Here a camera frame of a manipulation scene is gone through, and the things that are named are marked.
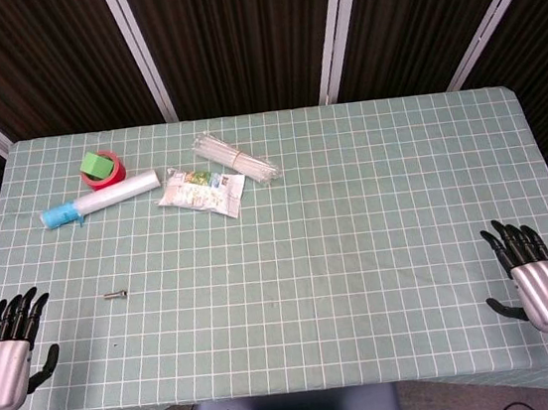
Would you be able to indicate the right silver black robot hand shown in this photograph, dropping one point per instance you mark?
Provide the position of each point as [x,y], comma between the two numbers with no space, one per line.
[547,294]

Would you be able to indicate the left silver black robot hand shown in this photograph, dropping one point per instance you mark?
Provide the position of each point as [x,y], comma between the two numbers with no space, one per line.
[1,366]

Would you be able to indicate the small metal screw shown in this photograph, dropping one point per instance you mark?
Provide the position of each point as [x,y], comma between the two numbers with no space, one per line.
[116,295]

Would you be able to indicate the white tube with blue cap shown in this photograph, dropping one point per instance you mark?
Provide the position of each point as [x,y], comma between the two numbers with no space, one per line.
[100,199]

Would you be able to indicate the red tape roll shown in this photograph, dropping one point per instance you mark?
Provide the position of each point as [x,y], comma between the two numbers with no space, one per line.
[109,175]

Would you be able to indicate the green foam block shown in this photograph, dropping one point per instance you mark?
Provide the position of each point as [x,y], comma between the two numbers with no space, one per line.
[97,164]

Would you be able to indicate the printed plastic snack packet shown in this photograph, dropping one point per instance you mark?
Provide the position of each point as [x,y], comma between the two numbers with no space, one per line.
[201,192]

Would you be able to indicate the green checkered tablecloth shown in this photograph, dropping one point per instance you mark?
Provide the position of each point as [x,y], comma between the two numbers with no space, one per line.
[279,249]

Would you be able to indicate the bundle of clear straws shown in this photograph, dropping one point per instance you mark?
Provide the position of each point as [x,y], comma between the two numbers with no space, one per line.
[235,157]

